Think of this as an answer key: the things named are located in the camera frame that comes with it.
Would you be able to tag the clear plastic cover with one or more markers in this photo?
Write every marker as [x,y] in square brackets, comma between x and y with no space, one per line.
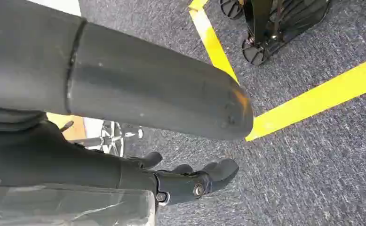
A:
[64,207]

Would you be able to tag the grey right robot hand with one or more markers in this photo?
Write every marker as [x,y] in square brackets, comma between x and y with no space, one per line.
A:
[145,90]

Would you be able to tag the black robot foot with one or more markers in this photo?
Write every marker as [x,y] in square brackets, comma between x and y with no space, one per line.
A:
[298,21]

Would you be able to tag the yellow floor tape strip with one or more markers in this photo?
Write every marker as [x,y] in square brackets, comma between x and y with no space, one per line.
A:
[212,40]
[314,99]

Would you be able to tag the black robot leg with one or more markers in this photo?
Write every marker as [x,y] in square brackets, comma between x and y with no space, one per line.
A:
[261,18]

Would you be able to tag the silver spoked wheel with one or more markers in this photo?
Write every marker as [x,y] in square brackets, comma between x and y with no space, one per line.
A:
[113,140]

